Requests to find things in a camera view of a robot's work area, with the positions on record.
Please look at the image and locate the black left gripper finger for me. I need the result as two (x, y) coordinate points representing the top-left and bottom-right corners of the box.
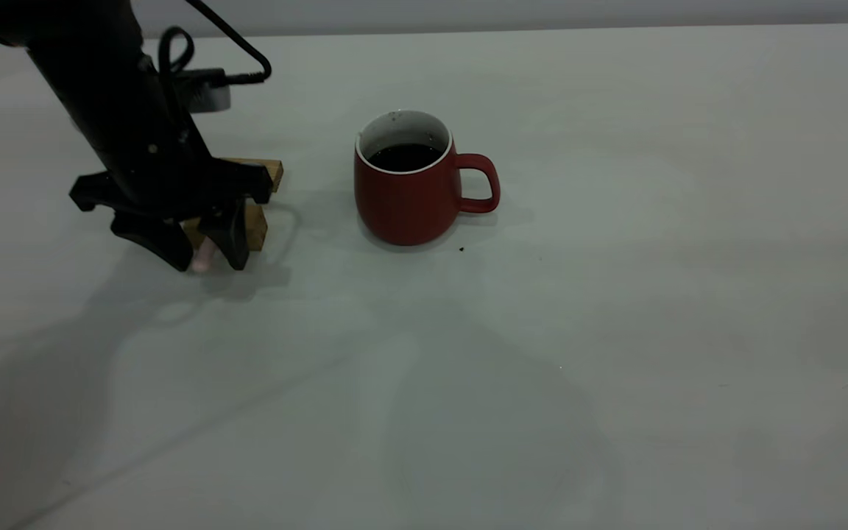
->
(111, 212), (195, 272)
(199, 199), (251, 271)

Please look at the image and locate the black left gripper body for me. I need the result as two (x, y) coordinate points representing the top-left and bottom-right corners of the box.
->
(69, 81), (274, 220)

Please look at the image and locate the red ceramic mug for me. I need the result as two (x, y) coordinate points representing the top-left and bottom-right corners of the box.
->
(354, 110), (501, 247)

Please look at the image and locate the dark coffee liquid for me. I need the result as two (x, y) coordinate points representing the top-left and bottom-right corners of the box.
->
(369, 143), (445, 173)

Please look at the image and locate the arched wooden block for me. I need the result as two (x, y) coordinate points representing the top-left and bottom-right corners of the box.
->
(181, 202), (269, 252)

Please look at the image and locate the flat wooden block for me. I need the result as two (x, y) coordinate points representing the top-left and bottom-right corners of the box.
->
(224, 158), (285, 194)

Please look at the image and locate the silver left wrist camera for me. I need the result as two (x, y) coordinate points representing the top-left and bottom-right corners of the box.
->
(172, 68), (233, 113)

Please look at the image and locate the black camera cable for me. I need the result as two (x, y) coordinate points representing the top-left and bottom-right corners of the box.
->
(157, 0), (273, 86)

